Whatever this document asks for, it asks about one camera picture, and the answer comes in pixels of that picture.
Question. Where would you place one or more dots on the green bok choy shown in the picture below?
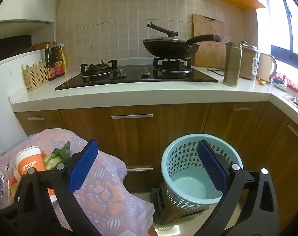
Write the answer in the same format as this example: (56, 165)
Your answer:
(53, 161)

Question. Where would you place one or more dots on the red snack packet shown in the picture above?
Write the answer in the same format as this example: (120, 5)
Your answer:
(293, 84)

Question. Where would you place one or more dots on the black wok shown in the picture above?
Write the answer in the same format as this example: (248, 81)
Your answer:
(168, 49)

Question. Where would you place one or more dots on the dark soy sauce bottle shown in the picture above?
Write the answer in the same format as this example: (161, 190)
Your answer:
(50, 71)

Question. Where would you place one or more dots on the wooden tray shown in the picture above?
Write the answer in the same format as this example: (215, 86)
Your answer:
(38, 47)

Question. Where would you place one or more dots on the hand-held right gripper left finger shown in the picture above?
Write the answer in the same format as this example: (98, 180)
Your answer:
(83, 167)

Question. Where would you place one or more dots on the dark framed window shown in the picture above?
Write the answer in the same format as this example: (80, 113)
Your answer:
(284, 51)

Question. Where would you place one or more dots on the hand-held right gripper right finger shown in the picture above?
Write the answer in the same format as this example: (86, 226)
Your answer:
(212, 169)

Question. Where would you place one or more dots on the wooden cutting board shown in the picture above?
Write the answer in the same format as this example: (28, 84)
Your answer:
(208, 29)

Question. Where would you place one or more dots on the small yellow item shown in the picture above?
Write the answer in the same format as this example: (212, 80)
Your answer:
(262, 81)

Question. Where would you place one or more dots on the tall steel canister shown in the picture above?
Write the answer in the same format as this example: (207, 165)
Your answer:
(231, 66)

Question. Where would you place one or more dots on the light blue plastic basket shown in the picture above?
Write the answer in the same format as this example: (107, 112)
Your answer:
(188, 186)

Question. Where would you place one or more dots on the pink floral cloth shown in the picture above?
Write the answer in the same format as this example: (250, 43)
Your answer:
(109, 194)

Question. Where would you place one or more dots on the black glass gas stove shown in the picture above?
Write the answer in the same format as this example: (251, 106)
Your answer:
(134, 81)

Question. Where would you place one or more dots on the steel sink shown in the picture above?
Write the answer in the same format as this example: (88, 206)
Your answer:
(294, 100)

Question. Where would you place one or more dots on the beige utensil basket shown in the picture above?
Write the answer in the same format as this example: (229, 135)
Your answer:
(35, 78)

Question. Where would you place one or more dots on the orange paper cup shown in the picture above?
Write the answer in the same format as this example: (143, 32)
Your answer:
(30, 164)

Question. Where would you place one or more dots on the wooden kitchen cabinet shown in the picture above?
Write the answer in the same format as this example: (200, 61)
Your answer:
(139, 132)

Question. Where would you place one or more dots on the beige electric kettle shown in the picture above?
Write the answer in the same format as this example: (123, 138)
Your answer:
(263, 68)

